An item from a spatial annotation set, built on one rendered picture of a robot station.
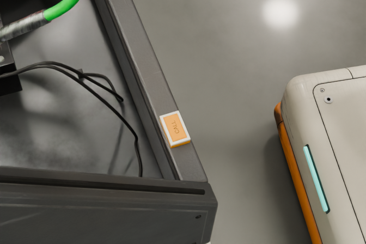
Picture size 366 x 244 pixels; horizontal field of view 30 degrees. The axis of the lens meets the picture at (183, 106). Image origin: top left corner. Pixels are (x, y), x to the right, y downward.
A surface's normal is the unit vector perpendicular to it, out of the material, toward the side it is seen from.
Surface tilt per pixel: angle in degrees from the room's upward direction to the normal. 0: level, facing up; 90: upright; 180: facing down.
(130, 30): 0
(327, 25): 0
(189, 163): 0
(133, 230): 90
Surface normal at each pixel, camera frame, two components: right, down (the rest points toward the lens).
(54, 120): 0.04, -0.50
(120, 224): 0.35, 0.82
